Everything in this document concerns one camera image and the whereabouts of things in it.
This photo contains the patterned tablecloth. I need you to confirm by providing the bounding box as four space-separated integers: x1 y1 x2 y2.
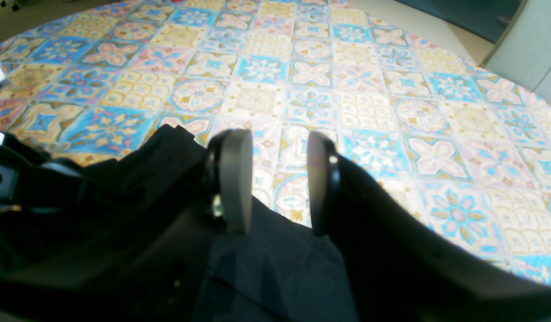
0 0 551 286

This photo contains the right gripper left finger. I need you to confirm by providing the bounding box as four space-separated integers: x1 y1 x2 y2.
0 130 252 322

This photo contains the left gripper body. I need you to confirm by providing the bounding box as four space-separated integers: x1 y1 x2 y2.
0 131 86 211

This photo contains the black t-shirt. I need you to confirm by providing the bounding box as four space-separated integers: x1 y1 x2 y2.
0 126 359 322

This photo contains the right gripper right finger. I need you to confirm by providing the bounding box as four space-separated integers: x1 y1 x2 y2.
307 131 551 322

